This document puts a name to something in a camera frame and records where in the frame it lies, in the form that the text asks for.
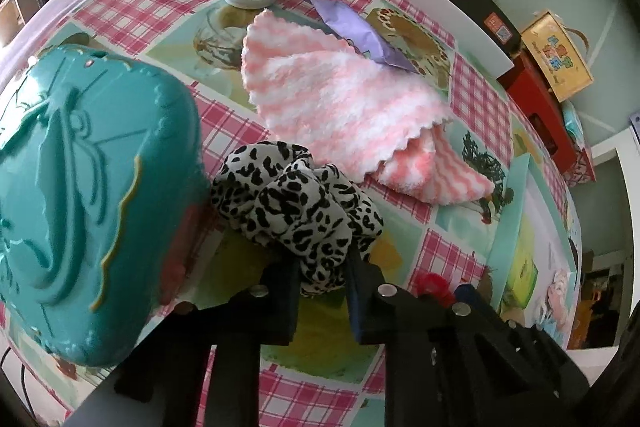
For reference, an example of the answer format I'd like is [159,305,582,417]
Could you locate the checked printed tablecloth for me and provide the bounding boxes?
[0,0,583,427]

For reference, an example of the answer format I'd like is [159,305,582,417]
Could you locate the teal embossed box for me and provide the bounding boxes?
[0,46,208,368]

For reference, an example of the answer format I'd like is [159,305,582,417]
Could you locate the red patterned box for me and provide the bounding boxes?
[565,142,598,185]

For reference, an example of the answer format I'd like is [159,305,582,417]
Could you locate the purple foil packet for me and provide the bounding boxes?
[310,0,421,75]

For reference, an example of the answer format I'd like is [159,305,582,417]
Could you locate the pack of blue masks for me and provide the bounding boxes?
[562,99,586,148]

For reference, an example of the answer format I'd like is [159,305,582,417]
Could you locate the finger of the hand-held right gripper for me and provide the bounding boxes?
[455,283,483,308]

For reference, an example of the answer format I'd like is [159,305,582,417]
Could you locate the tan gift box with handle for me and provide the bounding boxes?
[520,9,596,102]

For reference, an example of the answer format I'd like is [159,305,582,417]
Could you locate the black device with dial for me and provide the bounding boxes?
[430,0,523,58]

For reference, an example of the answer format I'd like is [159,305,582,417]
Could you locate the red gift box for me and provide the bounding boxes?
[497,54,591,175]

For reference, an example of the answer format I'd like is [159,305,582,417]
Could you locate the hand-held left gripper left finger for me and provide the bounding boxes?
[65,259,301,427]

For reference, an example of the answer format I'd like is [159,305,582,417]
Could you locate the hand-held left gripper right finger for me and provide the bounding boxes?
[345,247,591,427]

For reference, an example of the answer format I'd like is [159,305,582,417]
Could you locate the white desk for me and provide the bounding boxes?
[590,107,640,348]

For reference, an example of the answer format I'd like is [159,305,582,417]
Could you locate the red hair tie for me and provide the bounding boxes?
[412,272,453,305]

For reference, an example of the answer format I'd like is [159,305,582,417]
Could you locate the pink plush flower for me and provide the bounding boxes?
[545,269,573,325]

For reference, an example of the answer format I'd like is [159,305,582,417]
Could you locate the leopard print scrunchie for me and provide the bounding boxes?
[210,142,386,298]

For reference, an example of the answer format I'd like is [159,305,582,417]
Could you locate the pink checked fluffy towel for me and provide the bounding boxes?
[241,9,496,206]

